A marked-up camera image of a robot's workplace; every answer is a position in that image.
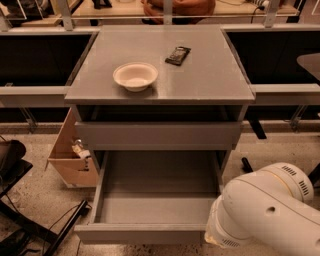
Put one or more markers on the grey drawer cabinet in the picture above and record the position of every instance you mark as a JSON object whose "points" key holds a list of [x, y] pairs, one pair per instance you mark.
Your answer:
{"points": [[208, 87]]}

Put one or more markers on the white paper bowl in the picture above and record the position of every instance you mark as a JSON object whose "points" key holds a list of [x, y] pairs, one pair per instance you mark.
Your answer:
{"points": [[135, 76]]}

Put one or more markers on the black snack packet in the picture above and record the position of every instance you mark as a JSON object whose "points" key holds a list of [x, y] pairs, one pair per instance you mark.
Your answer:
{"points": [[178, 55]]}

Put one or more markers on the brown leather bag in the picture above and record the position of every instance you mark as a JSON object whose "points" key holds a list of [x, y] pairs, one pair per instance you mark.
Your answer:
{"points": [[186, 11]]}

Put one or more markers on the wooden box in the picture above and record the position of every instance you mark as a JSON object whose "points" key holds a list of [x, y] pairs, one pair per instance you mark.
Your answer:
{"points": [[74, 171]]}

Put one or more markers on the black chair left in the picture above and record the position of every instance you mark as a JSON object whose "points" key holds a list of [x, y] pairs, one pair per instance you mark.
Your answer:
{"points": [[12, 165]]}

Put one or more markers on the grey top drawer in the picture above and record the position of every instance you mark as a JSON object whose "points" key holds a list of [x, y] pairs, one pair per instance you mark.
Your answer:
{"points": [[159, 135]]}

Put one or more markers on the black stand leg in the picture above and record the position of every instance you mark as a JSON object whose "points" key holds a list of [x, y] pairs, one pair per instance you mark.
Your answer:
{"points": [[246, 165], [77, 211]]}

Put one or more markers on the grey drawer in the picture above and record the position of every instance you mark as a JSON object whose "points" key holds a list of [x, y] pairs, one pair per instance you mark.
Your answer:
{"points": [[153, 197], [159, 135]]}

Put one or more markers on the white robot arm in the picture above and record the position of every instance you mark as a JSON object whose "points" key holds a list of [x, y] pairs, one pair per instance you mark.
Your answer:
{"points": [[272, 205]]}

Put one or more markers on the black stand leg left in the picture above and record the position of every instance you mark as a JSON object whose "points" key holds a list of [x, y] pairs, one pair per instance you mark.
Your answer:
{"points": [[77, 211]]}

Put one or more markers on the black stand leg right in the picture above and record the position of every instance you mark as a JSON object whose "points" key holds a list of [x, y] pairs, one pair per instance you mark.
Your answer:
{"points": [[246, 165]]}

